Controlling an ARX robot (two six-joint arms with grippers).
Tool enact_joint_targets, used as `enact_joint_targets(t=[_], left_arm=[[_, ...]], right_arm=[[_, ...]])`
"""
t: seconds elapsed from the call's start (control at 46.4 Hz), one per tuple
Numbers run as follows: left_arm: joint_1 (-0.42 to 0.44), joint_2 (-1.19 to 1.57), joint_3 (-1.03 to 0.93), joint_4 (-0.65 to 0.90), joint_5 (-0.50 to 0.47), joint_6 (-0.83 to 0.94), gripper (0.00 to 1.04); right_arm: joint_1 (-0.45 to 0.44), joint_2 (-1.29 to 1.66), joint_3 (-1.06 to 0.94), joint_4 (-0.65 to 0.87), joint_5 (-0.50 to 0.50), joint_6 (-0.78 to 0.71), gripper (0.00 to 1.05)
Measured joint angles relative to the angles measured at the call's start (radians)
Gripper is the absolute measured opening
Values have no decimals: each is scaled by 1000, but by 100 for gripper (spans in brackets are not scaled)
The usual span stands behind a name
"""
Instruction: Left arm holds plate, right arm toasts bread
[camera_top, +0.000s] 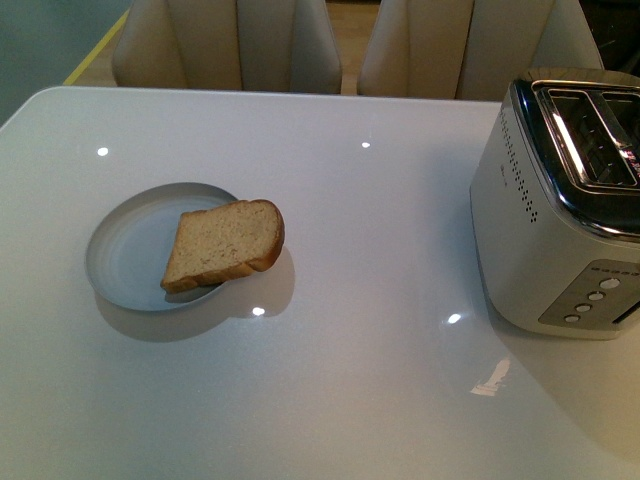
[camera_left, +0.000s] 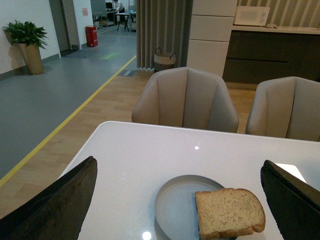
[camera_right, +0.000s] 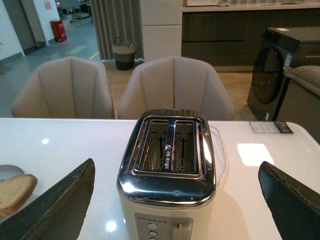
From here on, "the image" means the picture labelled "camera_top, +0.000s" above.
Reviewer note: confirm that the slice of brown bread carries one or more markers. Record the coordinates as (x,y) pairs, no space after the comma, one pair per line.
(225,243)

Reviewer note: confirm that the white round plate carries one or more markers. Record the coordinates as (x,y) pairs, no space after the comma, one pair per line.
(127,254)

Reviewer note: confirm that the beige chair on left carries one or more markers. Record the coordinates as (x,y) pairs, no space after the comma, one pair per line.
(263,46)

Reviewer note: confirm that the beige chair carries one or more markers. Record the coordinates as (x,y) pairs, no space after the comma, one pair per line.
(263,46)
(471,50)

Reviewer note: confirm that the beige chair on right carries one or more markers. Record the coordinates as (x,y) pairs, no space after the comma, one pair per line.
(471,50)

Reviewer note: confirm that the white and chrome toaster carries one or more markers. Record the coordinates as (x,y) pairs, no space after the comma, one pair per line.
(555,204)

